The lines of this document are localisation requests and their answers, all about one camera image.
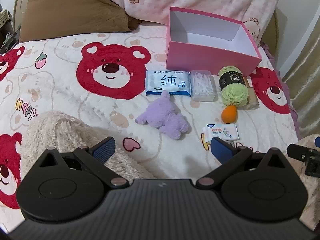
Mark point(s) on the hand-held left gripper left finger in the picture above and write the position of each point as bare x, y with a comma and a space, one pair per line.
103, 148

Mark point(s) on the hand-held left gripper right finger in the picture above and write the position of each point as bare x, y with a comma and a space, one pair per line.
221, 151

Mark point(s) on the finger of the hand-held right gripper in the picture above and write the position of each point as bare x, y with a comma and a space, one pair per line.
300, 153
317, 142

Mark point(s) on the small white tissue pack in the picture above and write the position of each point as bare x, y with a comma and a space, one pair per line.
222, 131

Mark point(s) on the orange makeup sponge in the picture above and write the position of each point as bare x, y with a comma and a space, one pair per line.
228, 116

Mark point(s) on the green yarn ball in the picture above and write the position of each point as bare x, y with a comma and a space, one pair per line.
233, 93

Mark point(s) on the gold cap foundation bottle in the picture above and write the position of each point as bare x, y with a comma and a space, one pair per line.
253, 97

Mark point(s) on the purple plush toy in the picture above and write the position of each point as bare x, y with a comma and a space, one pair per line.
162, 115

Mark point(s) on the clear floss pick box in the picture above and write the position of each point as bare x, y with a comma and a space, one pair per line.
202, 85

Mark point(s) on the blue wet wipes pack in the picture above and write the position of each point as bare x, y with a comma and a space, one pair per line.
167, 81

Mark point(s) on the pink cardboard box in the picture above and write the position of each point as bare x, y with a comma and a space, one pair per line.
200, 57

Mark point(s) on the cream fluffy blanket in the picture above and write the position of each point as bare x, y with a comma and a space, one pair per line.
50, 135
307, 190

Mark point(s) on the gold curtain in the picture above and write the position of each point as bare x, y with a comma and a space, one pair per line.
305, 80

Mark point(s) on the red bear print bedsheet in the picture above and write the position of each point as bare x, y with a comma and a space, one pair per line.
62, 100

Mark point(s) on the dark wooden nightstand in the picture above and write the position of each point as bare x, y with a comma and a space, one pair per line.
8, 42

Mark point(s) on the brown pillow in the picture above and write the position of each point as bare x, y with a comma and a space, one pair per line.
70, 10

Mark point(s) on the bedside table with cloth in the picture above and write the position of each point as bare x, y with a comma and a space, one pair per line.
5, 16

